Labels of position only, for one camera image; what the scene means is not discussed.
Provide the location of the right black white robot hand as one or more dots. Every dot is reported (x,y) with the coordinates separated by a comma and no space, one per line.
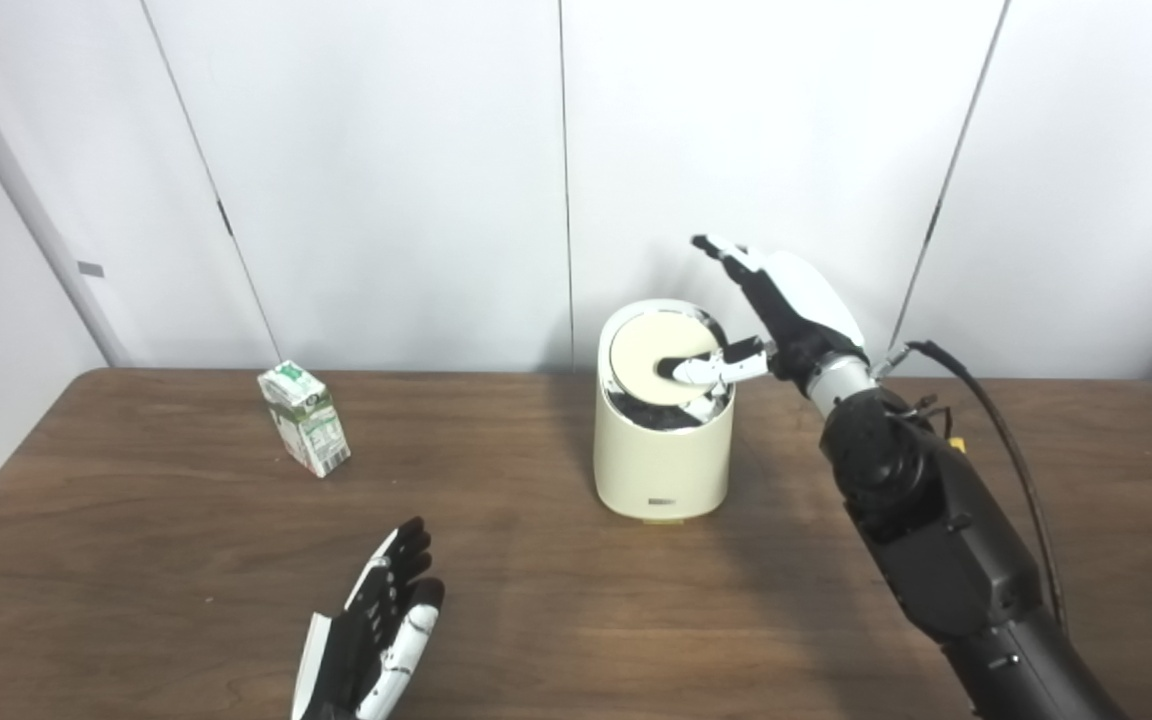
(796,300)

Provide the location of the black wall panel clip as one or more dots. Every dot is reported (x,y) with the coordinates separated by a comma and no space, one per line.
(225,218)

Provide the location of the green white milk carton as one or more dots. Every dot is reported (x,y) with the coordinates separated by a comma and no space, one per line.
(308,420)

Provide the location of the black bin liner bag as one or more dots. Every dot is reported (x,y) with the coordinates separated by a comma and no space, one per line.
(651,412)

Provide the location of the cream-colored bin body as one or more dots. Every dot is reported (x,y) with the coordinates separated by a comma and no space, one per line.
(661,470)

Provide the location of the cream round bin lid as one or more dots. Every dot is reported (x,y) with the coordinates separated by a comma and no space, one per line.
(646,345)

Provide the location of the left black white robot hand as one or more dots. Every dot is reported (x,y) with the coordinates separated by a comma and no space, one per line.
(366,640)

